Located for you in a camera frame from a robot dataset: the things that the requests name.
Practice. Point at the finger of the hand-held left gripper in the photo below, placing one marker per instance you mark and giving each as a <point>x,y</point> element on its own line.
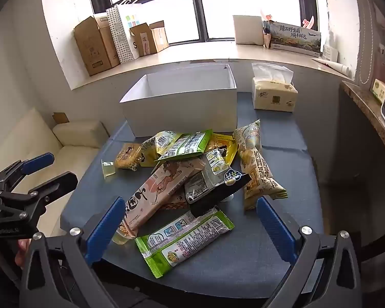
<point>37,163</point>
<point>56,183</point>

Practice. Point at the yellow-green snack packet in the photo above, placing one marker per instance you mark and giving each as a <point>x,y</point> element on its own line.
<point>155,147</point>

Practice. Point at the person's left hand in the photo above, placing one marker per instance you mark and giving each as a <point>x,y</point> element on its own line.
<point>21,250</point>

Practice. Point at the tall brown cardboard box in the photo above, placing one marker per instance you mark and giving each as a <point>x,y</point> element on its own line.
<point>94,46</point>

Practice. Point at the black snack packet clear window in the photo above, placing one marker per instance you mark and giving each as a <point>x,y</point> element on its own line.
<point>211,186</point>

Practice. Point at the dark window frame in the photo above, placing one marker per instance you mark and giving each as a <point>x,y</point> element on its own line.
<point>195,12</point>

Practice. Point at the green snack packet white label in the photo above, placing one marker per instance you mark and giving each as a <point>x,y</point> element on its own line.
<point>187,144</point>

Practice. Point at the white storage box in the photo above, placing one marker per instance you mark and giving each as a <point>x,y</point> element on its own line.
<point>179,106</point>

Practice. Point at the blue table cloth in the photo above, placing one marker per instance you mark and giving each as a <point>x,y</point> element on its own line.
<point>269,263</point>

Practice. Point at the small patterned paper bag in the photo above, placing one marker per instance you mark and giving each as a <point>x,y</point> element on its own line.
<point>266,35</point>

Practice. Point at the beige window sill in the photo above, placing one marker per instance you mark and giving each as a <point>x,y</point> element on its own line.
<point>195,53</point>

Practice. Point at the small white carton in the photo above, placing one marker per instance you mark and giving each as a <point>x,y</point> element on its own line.
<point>329,53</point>

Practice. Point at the cream leather sofa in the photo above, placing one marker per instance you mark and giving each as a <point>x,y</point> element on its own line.
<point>73,134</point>

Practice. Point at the beige tissue pack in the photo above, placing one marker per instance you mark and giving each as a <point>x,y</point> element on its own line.
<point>274,94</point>

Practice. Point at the brown stone counter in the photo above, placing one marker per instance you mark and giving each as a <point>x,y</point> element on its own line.
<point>362,102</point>

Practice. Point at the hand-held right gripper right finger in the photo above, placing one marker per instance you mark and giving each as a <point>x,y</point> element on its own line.
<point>276,227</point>

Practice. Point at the open brown cardboard box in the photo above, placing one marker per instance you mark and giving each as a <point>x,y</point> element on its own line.
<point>150,40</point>

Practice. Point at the rolled white paper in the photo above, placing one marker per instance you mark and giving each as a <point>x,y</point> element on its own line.
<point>332,65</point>

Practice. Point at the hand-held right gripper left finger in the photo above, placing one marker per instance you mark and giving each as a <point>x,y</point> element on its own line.
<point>104,231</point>

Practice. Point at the small cardboard piece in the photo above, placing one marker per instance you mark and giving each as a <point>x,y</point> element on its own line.
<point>61,117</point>

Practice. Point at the yellow snack packet red print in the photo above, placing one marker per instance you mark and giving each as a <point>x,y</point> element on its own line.
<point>226,144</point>

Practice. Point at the long green snack packet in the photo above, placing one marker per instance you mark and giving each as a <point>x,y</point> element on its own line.
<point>183,240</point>

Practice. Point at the beige printed popcorn packet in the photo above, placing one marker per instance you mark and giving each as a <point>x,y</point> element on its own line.
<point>260,166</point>

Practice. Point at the plain white box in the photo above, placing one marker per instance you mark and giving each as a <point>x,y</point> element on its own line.
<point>248,29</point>

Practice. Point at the small orange cracker packet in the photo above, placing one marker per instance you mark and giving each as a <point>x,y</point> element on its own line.
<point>127,156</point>

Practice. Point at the clear jelly cup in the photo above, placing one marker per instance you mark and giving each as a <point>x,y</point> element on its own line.
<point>122,235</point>
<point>108,168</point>

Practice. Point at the landscape printed gift box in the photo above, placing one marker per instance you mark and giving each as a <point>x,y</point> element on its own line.
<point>295,37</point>

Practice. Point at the long pink snack packet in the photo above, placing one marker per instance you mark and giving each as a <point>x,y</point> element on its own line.
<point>157,195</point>

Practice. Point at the white dotted paper bag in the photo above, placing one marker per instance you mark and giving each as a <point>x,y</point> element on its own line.
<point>122,35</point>

